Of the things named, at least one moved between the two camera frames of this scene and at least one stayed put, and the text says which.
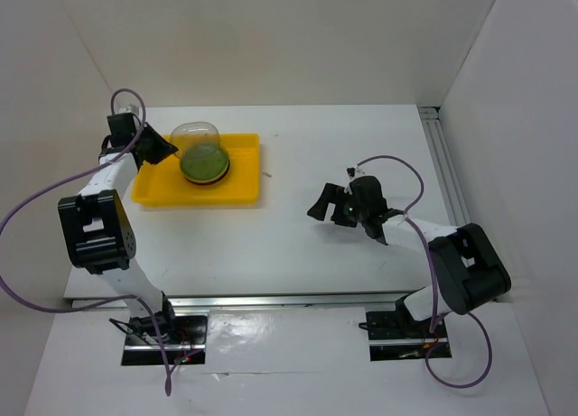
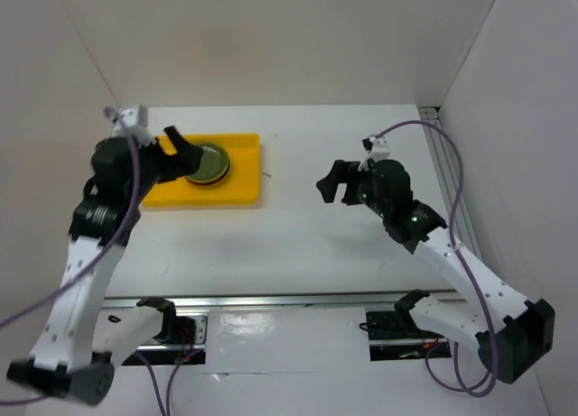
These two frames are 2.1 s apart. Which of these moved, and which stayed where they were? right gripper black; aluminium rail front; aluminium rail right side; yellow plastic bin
Moved: right gripper black
Stayed: aluminium rail front; aluminium rail right side; yellow plastic bin
